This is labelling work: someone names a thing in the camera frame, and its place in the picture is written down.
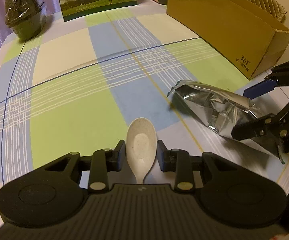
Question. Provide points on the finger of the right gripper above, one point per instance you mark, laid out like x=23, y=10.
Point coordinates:
x=260, y=89

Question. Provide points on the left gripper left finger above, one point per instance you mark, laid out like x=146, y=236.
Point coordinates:
x=59, y=189

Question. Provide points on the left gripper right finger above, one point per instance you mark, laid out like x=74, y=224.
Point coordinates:
x=229, y=193

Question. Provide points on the silver foil pouch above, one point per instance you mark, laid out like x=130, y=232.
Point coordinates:
x=220, y=110

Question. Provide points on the white speckled spoon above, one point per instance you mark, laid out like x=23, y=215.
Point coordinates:
x=141, y=144

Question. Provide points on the open cardboard box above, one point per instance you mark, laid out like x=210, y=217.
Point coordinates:
x=251, y=39

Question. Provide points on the left black wrapped bowl stack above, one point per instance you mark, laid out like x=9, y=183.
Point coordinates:
x=26, y=18

